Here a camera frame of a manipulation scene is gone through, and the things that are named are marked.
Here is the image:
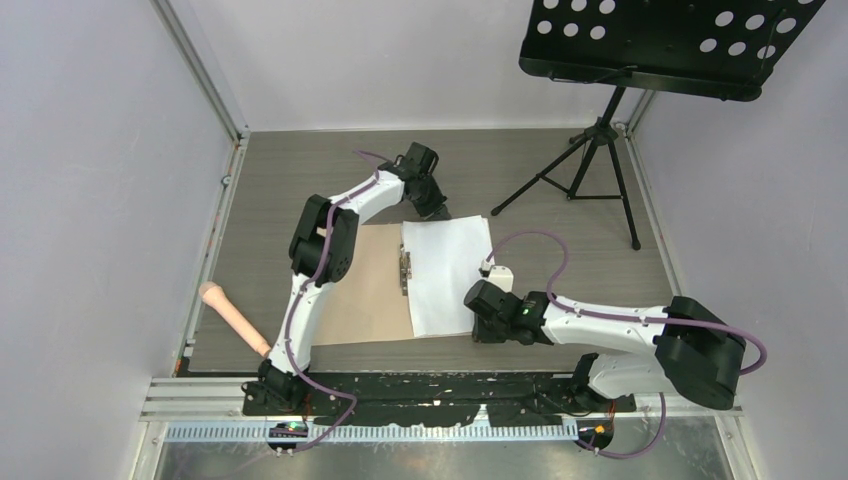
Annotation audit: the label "brown cardboard folder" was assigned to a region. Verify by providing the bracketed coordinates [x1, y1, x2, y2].
[311, 223, 475, 347]

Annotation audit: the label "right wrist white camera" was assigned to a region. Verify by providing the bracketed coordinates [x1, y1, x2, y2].
[479, 260, 514, 293]

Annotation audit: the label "beige handle tool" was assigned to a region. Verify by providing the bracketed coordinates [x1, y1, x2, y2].
[198, 281, 271, 359]

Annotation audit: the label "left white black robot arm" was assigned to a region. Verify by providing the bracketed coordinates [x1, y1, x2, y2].
[258, 142, 448, 414]

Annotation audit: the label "black music stand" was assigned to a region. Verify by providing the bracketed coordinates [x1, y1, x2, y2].
[491, 0, 824, 250]

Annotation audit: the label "silver folder clip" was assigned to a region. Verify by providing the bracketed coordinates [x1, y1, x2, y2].
[398, 243, 412, 296]

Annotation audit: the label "aluminium frame rail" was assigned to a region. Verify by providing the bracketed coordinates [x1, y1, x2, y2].
[139, 372, 745, 444]

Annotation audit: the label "white paper sheets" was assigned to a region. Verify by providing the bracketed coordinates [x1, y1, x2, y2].
[401, 215, 492, 338]

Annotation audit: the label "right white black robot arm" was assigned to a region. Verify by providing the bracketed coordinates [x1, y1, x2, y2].
[464, 279, 747, 411]

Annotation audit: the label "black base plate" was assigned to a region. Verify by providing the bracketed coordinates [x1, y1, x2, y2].
[241, 372, 635, 427]

